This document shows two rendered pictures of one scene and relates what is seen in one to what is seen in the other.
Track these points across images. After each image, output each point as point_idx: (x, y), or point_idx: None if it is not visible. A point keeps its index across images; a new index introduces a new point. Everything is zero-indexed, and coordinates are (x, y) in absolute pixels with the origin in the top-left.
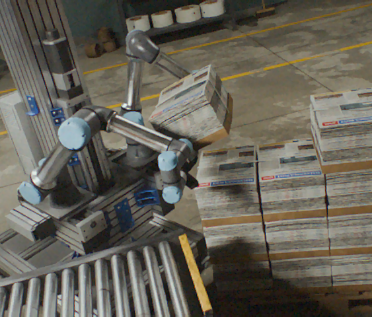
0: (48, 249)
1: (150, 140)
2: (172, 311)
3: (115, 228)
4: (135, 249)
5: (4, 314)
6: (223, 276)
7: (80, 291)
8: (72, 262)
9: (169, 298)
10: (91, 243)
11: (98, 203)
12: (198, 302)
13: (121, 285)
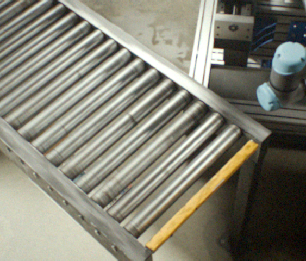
0: None
1: None
2: (278, 162)
3: (278, 44)
4: (205, 105)
5: (175, 16)
6: None
7: (117, 97)
8: (151, 57)
9: (293, 147)
10: (225, 42)
11: (274, 5)
12: None
13: (144, 130)
